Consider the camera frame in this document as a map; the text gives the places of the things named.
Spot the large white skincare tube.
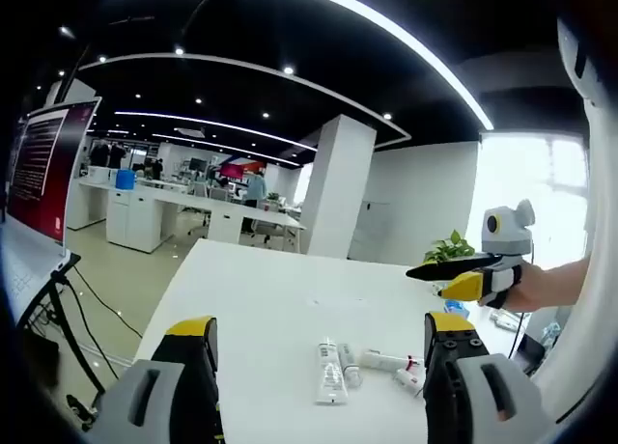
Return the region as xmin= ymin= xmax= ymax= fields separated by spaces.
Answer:
xmin=315 ymin=336 xmax=350 ymax=406

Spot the person's right hand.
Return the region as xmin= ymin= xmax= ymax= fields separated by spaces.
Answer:
xmin=504 ymin=264 xmax=547 ymax=315

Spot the white square pillar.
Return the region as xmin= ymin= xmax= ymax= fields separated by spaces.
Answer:
xmin=306 ymin=114 xmax=379 ymax=261

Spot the white keyboard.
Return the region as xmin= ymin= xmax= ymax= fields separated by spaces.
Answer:
xmin=0 ymin=215 xmax=82 ymax=322

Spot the computer monitor with red screen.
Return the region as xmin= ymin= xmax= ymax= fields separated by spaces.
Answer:
xmin=5 ymin=96 xmax=103 ymax=246

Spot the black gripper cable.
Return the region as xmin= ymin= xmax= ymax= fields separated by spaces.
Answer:
xmin=507 ymin=240 xmax=535 ymax=361

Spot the black monitor stand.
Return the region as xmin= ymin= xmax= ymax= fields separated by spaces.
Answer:
xmin=17 ymin=253 xmax=107 ymax=398

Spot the office chair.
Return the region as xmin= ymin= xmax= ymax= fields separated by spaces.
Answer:
xmin=249 ymin=216 xmax=284 ymax=246

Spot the dark chair seat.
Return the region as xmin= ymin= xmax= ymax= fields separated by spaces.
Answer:
xmin=515 ymin=334 xmax=552 ymax=376

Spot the small red-capped skincare bottle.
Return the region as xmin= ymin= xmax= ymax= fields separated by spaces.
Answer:
xmin=392 ymin=354 xmax=427 ymax=393

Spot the black floor cable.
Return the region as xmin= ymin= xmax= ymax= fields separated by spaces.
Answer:
xmin=67 ymin=264 xmax=146 ymax=368

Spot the small white skincare tube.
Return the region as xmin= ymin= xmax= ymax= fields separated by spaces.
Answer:
xmin=336 ymin=342 xmax=364 ymax=388

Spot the white worn device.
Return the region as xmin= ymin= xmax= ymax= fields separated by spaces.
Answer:
xmin=529 ymin=16 xmax=618 ymax=426

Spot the green potted plant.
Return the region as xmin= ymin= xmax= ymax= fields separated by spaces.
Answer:
xmin=423 ymin=229 xmax=477 ymax=266

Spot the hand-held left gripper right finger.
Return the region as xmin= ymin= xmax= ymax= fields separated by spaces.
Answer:
xmin=422 ymin=311 xmax=556 ymax=444

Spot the white cabinet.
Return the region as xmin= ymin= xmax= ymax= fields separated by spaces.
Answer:
xmin=347 ymin=200 xmax=391 ymax=263

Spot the white skincare bottle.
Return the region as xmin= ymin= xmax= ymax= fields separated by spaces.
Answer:
xmin=358 ymin=348 xmax=412 ymax=371

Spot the white office desk row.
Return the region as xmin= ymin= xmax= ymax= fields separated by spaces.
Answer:
xmin=66 ymin=176 xmax=308 ymax=257

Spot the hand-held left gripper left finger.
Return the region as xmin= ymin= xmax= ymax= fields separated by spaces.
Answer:
xmin=84 ymin=317 xmax=226 ymax=444

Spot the blue and white packet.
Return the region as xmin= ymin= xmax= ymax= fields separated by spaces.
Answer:
xmin=442 ymin=298 xmax=470 ymax=320

